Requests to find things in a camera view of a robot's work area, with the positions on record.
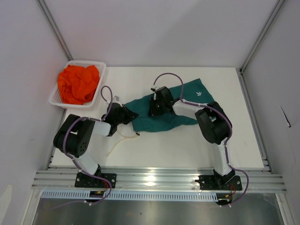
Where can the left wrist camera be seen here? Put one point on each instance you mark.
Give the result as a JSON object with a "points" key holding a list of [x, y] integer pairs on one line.
{"points": [[116, 99]]}

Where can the green shorts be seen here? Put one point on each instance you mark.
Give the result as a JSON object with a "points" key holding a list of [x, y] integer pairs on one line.
{"points": [[194, 91]]}

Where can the aluminium frame post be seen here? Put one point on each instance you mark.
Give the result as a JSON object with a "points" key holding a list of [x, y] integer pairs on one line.
{"points": [[54, 28], [263, 33]]}

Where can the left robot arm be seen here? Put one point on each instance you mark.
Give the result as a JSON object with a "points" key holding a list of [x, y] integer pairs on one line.
{"points": [[73, 137]]}

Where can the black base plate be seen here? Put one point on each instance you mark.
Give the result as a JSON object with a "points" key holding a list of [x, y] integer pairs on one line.
{"points": [[211, 182], [84, 181]]}

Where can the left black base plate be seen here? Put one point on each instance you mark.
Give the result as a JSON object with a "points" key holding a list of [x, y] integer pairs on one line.
{"points": [[84, 181]]}

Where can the orange shorts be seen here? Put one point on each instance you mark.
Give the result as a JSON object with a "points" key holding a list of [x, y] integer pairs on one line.
{"points": [[77, 85]]}

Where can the aluminium mounting rail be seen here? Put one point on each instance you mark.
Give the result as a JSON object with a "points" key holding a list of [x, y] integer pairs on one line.
{"points": [[157, 179]]}

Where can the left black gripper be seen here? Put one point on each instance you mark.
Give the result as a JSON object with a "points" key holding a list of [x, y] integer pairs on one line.
{"points": [[131, 116]]}

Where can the right table edge rail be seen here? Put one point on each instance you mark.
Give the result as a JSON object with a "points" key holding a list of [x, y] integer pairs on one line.
{"points": [[255, 125]]}

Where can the white slotted cable duct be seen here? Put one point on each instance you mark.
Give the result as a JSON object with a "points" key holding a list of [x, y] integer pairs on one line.
{"points": [[195, 196]]}

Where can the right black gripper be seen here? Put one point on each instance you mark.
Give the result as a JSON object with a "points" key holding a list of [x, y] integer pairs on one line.
{"points": [[153, 112]]}

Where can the left aluminium frame post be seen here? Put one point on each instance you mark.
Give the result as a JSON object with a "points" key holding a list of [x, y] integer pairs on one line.
{"points": [[54, 28]]}

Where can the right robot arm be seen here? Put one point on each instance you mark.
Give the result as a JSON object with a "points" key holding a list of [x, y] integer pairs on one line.
{"points": [[213, 122]]}

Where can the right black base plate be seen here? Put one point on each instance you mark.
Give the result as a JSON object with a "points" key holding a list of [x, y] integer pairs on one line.
{"points": [[211, 182]]}

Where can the right aluminium frame post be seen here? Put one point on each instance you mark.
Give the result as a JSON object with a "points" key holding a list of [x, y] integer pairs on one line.
{"points": [[263, 33]]}

